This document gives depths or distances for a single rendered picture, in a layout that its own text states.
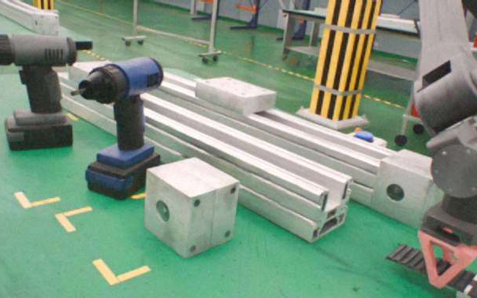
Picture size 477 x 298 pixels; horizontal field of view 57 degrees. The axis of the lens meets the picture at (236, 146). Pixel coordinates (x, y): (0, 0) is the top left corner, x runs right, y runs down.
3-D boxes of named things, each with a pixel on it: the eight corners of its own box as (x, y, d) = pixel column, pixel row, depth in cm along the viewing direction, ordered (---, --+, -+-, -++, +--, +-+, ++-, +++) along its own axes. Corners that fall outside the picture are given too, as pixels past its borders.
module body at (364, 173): (392, 193, 87) (402, 153, 84) (368, 207, 80) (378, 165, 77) (148, 94, 136) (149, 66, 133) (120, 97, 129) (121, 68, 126)
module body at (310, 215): (343, 223, 74) (353, 176, 71) (310, 243, 67) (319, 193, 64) (92, 100, 123) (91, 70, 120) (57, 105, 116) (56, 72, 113)
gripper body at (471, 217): (419, 225, 54) (436, 171, 52) (449, 203, 61) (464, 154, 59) (475, 251, 50) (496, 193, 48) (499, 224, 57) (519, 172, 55)
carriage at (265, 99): (272, 119, 105) (277, 91, 103) (241, 127, 97) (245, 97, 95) (225, 102, 115) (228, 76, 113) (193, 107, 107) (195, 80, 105)
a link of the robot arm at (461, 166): (486, 64, 52) (422, 101, 58) (453, 70, 44) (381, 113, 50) (544, 154, 50) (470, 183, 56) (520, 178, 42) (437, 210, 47)
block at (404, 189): (442, 208, 84) (456, 162, 80) (416, 229, 75) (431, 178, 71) (396, 190, 89) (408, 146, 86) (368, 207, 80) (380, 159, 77)
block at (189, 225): (244, 233, 67) (251, 177, 64) (184, 259, 60) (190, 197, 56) (202, 206, 74) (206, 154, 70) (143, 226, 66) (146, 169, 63)
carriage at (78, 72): (143, 102, 107) (145, 74, 105) (103, 107, 99) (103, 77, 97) (107, 86, 117) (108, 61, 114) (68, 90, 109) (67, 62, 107)
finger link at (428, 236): (402, 278, 57) (421, 215, 54) (424, 258, 62) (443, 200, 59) (456, 307, 53) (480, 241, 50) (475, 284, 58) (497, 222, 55)
